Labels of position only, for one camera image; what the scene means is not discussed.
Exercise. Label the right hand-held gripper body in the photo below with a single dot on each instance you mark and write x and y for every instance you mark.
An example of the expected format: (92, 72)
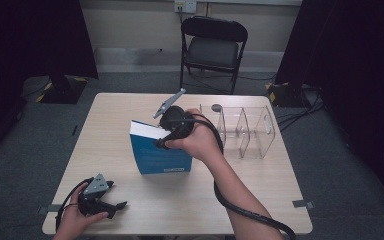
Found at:
(175, 121)

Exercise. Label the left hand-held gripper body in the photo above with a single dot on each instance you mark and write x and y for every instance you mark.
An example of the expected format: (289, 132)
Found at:
(96, 186)

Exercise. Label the blue book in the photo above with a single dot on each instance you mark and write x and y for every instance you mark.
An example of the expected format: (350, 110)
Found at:
(160, 160)

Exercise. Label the clear acrylic book rack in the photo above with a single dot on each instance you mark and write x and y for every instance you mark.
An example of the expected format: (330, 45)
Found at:
(266, 133)

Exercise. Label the person's right hand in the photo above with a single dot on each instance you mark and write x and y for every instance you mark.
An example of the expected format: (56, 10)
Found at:
(201, 143)

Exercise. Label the person's left hand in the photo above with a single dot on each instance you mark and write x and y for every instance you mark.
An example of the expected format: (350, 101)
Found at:
(75, 218)

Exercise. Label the grey round disc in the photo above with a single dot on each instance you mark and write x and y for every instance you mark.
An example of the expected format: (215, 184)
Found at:
(216, 107)

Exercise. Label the grey tape piece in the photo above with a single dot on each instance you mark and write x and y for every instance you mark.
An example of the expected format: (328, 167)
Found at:
(50, 208)
(301, 203)

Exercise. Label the black marker pen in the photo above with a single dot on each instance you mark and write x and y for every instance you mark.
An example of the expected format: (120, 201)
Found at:
(74, 130)

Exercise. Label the black folding chair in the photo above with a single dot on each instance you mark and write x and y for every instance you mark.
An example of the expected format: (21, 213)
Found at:
(213, 51)

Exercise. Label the black stand base striped tape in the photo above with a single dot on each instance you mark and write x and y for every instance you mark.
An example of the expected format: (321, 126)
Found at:
(63, 93)
(286, 96)

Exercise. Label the black curtain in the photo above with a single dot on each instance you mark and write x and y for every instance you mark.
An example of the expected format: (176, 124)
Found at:
(363, 66)
(30, 33)

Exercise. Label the white wall socket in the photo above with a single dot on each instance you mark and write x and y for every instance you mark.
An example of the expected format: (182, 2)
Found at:
(190, 6)

